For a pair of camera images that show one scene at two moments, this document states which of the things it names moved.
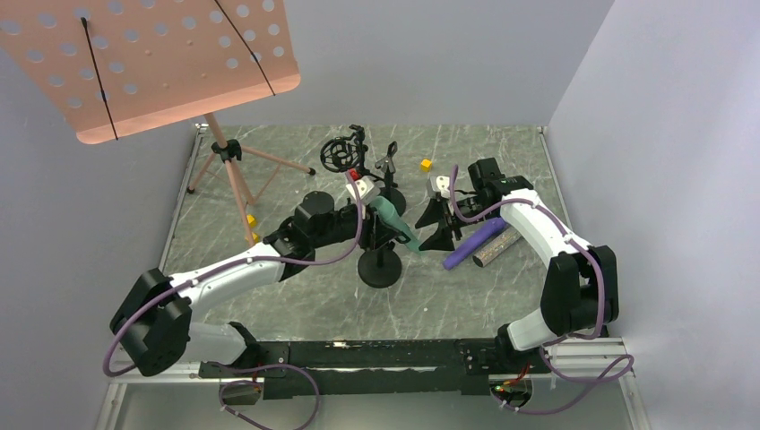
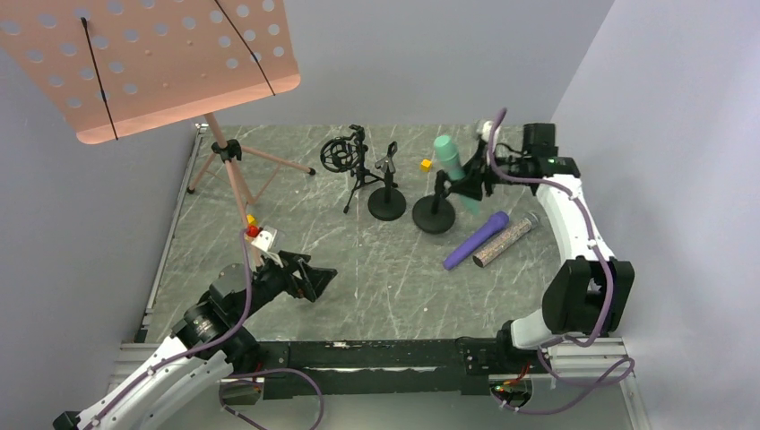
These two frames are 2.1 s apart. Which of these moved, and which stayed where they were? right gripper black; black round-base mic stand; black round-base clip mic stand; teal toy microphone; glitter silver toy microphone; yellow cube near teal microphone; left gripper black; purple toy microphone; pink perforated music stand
Moved: black round-base mic stand; right gripper black; left gripper black; teal toy microphone
Stayed: glitter silver toy microphone; pink perforated music stand; yellow cube near teal microphone; purple toy microphone; black round-base clip mic stand
